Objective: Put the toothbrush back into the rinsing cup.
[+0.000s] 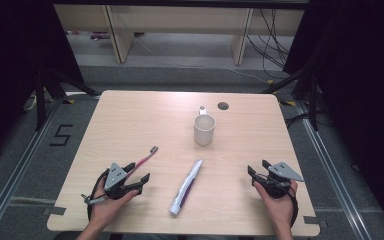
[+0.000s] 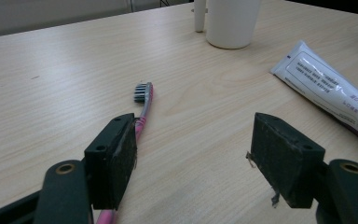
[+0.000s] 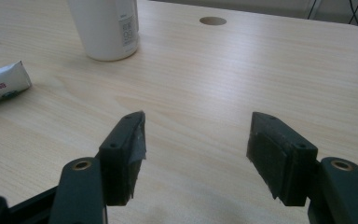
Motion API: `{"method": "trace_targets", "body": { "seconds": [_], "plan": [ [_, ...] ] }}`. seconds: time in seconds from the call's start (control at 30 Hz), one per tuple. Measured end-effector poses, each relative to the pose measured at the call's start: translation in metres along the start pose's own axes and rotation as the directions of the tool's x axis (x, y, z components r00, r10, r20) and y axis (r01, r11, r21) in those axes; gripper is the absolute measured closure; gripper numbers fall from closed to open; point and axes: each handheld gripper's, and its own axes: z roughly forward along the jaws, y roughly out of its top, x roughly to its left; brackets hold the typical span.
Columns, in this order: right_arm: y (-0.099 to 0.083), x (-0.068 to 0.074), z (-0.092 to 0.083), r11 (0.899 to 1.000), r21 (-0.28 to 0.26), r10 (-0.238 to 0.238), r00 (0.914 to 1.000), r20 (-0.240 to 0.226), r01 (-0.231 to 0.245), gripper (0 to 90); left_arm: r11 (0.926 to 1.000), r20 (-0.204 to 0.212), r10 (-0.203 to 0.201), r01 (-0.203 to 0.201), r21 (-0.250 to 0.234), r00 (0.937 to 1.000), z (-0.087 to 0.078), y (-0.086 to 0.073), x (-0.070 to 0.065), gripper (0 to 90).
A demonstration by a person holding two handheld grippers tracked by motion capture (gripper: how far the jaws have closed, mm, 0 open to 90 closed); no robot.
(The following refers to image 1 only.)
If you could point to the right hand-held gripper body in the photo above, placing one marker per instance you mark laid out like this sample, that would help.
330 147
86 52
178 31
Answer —
280 183

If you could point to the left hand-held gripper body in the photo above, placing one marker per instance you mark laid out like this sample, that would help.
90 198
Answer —
115 176

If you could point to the pink toothbrush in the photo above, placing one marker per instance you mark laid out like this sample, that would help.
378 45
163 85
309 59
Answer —
143 161

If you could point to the white toothpaste tube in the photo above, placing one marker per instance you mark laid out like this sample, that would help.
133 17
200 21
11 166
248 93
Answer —
185 188

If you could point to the white cup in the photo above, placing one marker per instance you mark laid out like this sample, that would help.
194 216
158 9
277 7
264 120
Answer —
204 131

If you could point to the person's right hand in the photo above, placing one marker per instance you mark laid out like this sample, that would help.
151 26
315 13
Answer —
281 210

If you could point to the person's left hand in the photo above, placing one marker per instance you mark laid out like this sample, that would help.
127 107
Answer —
103 210

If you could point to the black tape piece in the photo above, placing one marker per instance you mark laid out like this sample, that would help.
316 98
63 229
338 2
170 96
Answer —
315 220
55 210

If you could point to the black metal stand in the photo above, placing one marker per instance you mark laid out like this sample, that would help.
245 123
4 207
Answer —
40 100
313 100

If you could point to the black curtain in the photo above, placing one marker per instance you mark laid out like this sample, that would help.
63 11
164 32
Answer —
10 66
363 83

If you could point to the beige wooden desk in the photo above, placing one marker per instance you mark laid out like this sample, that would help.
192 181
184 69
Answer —
180 18

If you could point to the aluminium floor rail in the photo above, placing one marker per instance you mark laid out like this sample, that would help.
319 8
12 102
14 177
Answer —
333 166
20 160

